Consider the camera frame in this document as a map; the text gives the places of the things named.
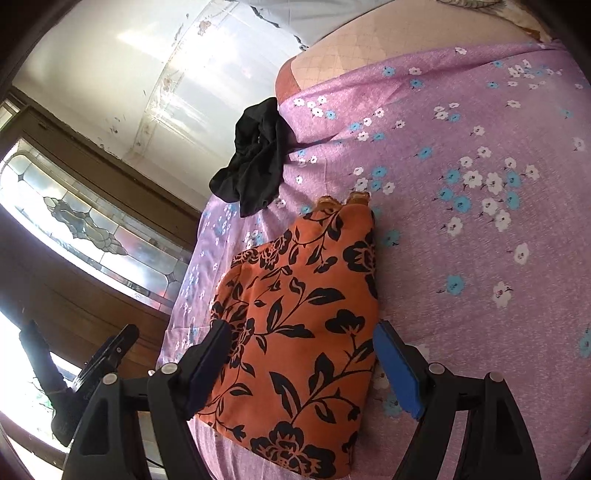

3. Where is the pink mattress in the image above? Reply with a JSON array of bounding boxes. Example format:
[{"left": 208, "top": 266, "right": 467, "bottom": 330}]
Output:
[{"left": 274, "top": 0, "right": 555, "bottom": 100}]

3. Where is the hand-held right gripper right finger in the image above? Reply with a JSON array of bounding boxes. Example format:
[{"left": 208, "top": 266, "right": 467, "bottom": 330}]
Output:
[{"left": 373, "top": 319, "right": 542, "bottom": 480}]

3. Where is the brown wooden window frame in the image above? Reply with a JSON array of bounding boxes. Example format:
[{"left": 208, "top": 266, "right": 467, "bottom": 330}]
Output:
[{"left": 0, "top": 88, "right": 211, "bottom": 374}]

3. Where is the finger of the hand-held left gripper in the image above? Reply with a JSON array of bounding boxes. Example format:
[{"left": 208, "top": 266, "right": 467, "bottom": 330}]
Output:
[{"left": 76, "top": 324, "right": 140, "bottom": 398}]

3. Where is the purple floral bedsheet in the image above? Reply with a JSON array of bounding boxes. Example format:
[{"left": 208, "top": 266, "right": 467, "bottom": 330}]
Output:
[{"left": 157, "top": 39, "right": 591, "bottom": 480}]

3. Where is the beige patterned blanket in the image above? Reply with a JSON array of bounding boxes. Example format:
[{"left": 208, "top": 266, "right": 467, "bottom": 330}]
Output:
[{"left": 452, "top": 0, "right": 542, "bottom": 40}]

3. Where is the stained glass window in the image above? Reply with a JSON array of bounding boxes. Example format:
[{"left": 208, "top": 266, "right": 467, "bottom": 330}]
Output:
[{"left": 0, "top": 138, "right": 192, "bottom": 303}]

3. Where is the blue pillow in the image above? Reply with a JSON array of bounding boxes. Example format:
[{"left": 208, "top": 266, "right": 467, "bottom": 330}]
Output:
[{"left": 249, "top": 0, "right": 384, "bottom": 51}]

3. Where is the orange black floral garment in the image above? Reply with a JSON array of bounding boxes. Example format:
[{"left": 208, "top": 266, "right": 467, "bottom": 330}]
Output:
[{"left": 195, "top": 194, "right": 382, "bottom": 480}]

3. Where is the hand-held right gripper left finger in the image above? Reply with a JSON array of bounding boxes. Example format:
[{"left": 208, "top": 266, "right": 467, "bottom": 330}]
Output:
[{"left": 62, "top": 319, "right": 232, "bottom": 480}]

